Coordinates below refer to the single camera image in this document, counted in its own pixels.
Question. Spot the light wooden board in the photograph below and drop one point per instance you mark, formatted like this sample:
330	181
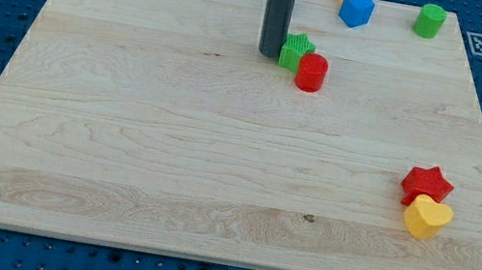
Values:
157	126

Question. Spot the green star block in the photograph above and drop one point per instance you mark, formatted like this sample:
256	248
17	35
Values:
293	50

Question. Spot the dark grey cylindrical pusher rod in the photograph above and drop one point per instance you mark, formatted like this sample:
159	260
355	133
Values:
277	16

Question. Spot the green cylinder block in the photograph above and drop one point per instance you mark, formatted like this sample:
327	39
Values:
429	21

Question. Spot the red cylinder block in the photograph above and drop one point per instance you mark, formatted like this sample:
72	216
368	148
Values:
311	72

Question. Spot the blue cube block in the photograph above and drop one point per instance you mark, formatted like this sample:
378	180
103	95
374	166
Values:
356	13

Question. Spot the red star block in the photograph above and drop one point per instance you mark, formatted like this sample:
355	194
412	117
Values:
422	181

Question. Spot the yellow heart block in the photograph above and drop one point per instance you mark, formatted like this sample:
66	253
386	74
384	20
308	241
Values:
424	217

